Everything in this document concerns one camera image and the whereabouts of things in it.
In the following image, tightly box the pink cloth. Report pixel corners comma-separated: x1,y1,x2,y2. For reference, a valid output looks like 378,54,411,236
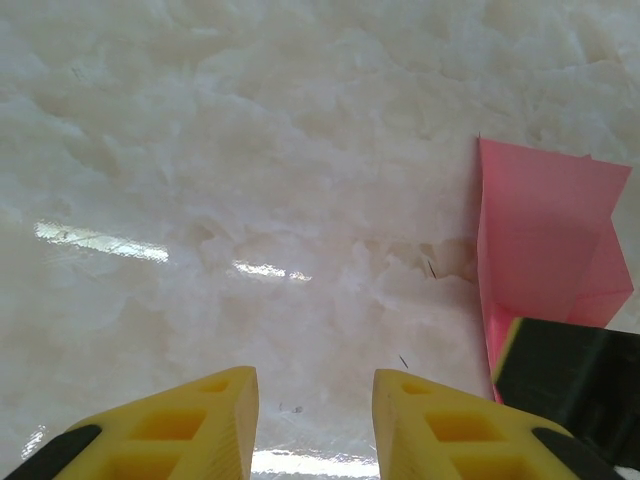
477,133,635,406

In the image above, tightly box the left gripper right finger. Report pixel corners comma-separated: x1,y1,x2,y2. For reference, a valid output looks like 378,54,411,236
372,368,627,480

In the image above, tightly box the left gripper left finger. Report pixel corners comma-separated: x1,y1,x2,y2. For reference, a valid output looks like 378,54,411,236
13,365,260,480

